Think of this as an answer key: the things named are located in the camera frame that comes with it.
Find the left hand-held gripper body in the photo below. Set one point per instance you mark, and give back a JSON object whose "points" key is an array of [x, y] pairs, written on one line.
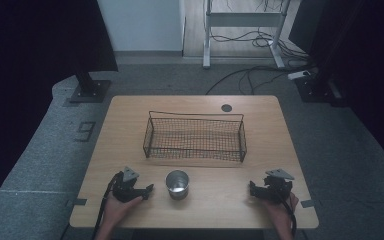
{"points": [[124, 190]]}

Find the person's right hand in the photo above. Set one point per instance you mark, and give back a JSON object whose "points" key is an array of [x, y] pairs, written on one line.
{"points": [[280, 215]]}

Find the dark round table grommet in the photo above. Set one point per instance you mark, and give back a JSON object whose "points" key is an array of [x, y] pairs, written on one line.
{"points": [[226, 108]]}

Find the person's left hand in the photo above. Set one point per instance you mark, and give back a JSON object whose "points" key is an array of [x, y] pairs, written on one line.
{"points": [[118, 210]]}

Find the black stand with square base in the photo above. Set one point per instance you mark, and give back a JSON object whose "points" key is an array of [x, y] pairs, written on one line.
{"points": [[90, 90]]}

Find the black stand with wide base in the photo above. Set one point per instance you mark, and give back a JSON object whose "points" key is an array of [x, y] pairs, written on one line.
{"points": [[316, 91]]}

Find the grey tape piece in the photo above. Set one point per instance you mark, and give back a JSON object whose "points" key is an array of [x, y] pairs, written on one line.
{"points": [[79, 201], [307, 203]]}

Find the white metal desk frame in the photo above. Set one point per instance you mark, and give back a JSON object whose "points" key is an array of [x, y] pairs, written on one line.
{"points": [[243, 19]]}

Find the white power strip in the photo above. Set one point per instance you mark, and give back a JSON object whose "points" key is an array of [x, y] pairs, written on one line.
{"points": [[298, 75]]}

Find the shiny metal cup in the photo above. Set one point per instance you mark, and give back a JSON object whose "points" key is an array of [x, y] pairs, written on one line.
{"points": [[177, 185]]}

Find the dark curtain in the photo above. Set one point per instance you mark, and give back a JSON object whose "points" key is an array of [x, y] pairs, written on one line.
{"points": [[30, 50], [363, 50]]}

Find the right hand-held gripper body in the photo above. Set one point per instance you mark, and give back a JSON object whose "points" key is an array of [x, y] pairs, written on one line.
{"points": [[276, 188]]}

